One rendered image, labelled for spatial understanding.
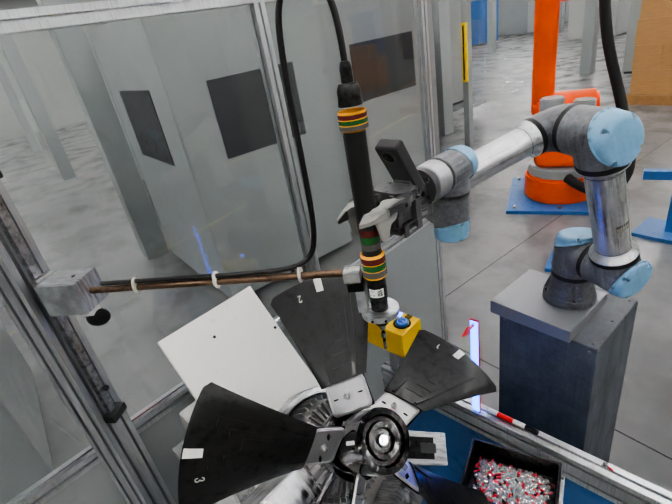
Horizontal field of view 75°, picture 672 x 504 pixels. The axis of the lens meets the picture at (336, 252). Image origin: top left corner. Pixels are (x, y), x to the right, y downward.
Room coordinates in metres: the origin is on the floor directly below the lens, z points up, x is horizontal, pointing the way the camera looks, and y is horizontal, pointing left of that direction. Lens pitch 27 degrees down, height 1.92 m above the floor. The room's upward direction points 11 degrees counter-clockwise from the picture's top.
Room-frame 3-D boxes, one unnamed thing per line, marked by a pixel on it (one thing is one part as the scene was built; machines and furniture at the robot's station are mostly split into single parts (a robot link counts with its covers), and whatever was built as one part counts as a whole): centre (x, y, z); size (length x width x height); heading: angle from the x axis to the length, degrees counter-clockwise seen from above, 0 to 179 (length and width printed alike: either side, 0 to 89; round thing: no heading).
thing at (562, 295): (1.11, -0.70, 1.09); 0.15 x 0.15 x 0.10
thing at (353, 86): (0.66, -0.06, 1.64); 0.04 x 0.04 x 0.46
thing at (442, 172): (0.79, -0.20, 1.62); 0.08 x 0.05 x 0.08; 42
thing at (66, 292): (0.80, 0.55, 1.53); 0.10 x 0.07 x 0.08; 77
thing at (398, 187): (0.74, -0.14, 1.62); 0.12 x 0.08 x 0.09; 132
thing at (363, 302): (0.66, -0.05, 1.49); 0.09 x 0.07 x 0.10; 77
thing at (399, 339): (1.12, -0.13, 1.02); 0.16 x 0.10 x 0.11; 42
